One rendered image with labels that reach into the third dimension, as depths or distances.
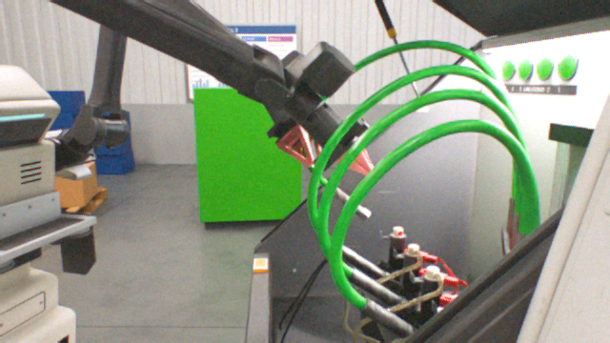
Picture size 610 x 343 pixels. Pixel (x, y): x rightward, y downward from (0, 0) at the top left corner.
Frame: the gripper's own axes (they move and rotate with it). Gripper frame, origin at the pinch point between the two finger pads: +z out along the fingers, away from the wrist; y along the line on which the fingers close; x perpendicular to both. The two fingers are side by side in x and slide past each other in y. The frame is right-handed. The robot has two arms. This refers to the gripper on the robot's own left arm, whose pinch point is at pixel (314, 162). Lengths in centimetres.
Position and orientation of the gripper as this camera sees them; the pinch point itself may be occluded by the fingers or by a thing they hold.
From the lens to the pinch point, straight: 82.9
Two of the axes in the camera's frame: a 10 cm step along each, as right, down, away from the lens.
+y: 5.9, 0.4, 8.1
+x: -6.6, 6.0, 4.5
